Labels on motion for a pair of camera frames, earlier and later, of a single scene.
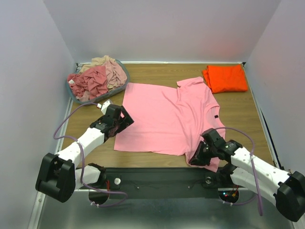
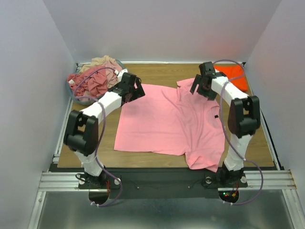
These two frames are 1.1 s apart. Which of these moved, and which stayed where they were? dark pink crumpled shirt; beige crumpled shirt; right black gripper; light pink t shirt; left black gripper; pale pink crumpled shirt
Moved: left black gripper; right black gripper
Stayed: beige crumpled shirt; light pink t shirt; dark pink crumpled shirt; pale pink crumpled shirt
